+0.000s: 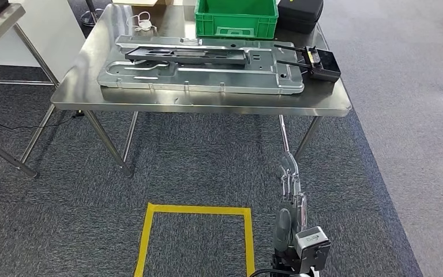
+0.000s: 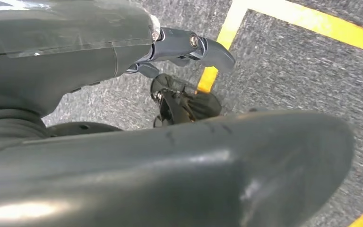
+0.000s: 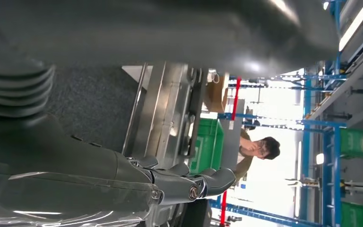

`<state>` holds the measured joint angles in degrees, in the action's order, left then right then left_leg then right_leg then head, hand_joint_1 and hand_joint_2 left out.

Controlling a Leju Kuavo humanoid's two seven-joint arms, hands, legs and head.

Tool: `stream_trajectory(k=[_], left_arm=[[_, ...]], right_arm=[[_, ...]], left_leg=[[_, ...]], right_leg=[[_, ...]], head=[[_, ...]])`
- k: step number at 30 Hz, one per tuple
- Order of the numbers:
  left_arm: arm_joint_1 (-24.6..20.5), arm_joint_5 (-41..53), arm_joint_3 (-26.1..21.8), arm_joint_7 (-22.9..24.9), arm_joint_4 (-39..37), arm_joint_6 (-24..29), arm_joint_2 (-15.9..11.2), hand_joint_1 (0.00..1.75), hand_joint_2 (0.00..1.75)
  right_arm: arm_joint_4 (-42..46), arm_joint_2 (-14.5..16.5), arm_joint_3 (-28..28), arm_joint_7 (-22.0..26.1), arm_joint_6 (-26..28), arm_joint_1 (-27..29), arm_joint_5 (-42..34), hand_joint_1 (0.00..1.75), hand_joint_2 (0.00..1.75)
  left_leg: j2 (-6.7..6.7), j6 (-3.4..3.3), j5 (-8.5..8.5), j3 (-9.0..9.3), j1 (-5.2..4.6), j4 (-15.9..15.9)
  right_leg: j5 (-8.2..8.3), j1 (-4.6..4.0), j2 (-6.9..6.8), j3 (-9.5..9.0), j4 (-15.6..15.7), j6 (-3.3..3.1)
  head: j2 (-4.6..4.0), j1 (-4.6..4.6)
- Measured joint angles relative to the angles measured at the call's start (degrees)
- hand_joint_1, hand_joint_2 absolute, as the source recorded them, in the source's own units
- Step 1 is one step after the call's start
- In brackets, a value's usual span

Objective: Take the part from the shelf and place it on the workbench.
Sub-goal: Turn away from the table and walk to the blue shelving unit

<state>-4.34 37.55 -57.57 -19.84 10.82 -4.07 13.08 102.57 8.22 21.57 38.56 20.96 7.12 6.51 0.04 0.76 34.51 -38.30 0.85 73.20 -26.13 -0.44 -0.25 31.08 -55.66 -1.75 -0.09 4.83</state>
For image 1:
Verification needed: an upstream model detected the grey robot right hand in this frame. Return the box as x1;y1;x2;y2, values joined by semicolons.
273;151;308;257

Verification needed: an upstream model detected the steel workbench table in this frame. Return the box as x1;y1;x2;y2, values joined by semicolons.
50;3;353;178

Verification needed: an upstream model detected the yellow floor tape rectangle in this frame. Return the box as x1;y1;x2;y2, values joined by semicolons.
133;203;256;277

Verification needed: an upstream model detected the black antenna remote controller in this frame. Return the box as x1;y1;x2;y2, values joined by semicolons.
273;44;342;83

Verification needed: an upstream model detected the stamped grey metal panel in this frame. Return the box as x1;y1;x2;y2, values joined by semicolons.
96;34;306;96

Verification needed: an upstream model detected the black zip case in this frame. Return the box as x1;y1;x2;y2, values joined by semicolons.
276;0;325;35

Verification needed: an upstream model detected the green plastic crate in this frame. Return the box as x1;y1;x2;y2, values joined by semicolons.
194;0;280;40

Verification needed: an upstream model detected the white face mask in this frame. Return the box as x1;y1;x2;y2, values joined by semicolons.
126;11;158;33

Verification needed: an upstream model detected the open cardboard box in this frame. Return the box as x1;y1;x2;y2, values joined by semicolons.
111;0;174;8

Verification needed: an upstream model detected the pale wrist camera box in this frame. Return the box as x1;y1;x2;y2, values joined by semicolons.
294;226;332;259

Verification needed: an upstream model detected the black camera bracket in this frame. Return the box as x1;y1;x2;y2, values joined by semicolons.
271;244;331;275

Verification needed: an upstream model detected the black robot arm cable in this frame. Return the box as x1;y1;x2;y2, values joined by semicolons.
248;268;302;277

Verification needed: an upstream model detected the black floor cable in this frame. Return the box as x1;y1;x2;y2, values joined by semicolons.
0;111;85;132

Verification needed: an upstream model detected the grey metal workbench frame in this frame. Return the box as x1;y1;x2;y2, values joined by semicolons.
0;3;60;178

